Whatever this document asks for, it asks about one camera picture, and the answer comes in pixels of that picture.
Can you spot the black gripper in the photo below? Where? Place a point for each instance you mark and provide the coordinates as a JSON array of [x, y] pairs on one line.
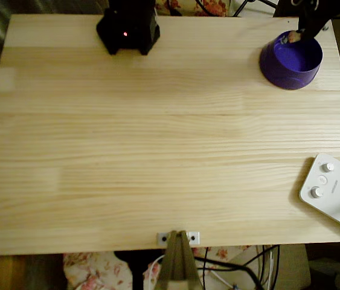
[[312, 28]]

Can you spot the candy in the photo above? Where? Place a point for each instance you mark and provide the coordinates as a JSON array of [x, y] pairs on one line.
[[294, 37]]

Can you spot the purple plastic bowl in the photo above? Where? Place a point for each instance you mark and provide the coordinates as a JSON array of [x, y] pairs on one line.
[[290, 78]]

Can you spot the floral cloth behind table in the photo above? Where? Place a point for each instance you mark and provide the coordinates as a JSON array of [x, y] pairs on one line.
[[215, 7]]

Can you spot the white lamp base with knobs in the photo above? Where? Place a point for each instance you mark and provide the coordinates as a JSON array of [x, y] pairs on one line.
[[335, 196]]

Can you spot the beige cushion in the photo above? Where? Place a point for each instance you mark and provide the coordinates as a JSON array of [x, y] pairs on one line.
[[293, 266]]

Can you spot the floral cloth under table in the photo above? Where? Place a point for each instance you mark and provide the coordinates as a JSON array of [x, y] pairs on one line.
[[91, 272]]

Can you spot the white screwed bracket plate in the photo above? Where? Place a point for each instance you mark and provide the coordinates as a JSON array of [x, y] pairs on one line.
[[159, 236]]

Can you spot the tan camera stand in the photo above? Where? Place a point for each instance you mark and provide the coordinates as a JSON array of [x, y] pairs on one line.
[[177, 266]]

